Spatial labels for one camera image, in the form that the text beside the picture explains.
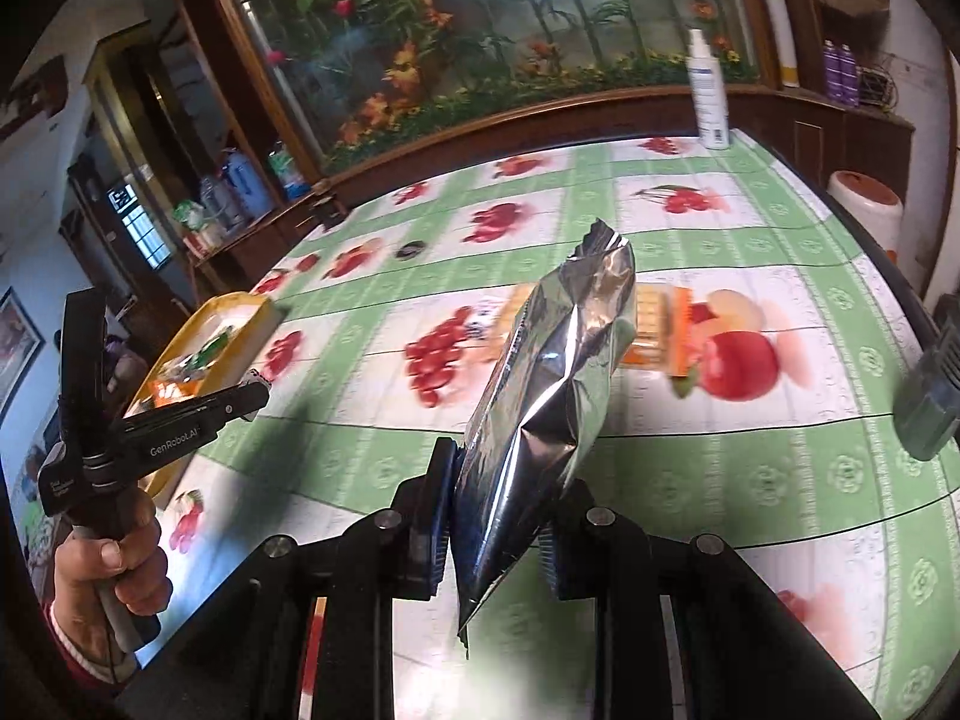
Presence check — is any green chip packet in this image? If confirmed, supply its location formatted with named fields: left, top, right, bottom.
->
left=184, top=334, right=230, bottom=376

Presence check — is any wire basket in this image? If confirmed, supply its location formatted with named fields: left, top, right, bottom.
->
left=859, top=67, right=897, bottom=110

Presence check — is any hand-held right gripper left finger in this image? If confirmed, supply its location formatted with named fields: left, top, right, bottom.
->
left=116, top=435, right=460, bottom=720

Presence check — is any person's left forearm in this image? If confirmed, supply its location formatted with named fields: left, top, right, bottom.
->
left=41, top=600, right=140, bottom=691

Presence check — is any silver black snack packet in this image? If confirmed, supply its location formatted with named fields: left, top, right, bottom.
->
left=455, top=217, right=637, bottom=653

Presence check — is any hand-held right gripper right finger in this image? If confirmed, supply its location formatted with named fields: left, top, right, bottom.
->
left=540, top=484, right=878, bottom=720

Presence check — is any orange white plastic stool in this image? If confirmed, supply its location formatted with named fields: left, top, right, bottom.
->
left=825, top=171, right=903, bottom=263

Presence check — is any blue thermos jug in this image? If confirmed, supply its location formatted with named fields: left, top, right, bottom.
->
left=225, top=148, right=275, bottom=218

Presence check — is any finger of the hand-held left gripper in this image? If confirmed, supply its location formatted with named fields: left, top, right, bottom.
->
left=196, top=381, right=271, bottom=434

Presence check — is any glass flower display case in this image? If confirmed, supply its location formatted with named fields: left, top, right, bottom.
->
left=199, top=0, right=781, bottom=166

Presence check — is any framed wall picture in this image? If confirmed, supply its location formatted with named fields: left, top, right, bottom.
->
left=0, top=286, right=46, bottom=421

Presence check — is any orange edged cracker packet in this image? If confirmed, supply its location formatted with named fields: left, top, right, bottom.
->
left=622, top=285, right=695, bottom=376

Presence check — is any white spray bottle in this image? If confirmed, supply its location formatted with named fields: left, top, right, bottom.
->
left=686, top=28, right=730, bottom=151

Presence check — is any grey plastic object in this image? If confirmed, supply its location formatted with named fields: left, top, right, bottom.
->
left=892, top=326, right=960, bottom=460

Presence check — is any person's left hand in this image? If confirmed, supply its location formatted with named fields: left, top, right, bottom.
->
left=52, top=506, right=170, bottom=642

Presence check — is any dark glass bottle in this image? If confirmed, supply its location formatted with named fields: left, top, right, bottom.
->
left=311, top=178, right=347, bottom=230

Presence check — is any yellow-edged cardboard tray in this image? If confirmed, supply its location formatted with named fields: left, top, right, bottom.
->
left=122, top=291, right=278, bottom=500

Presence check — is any clear plastic water bottle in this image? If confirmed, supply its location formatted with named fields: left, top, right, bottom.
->
left=268, top=142, right=308, bottom=200

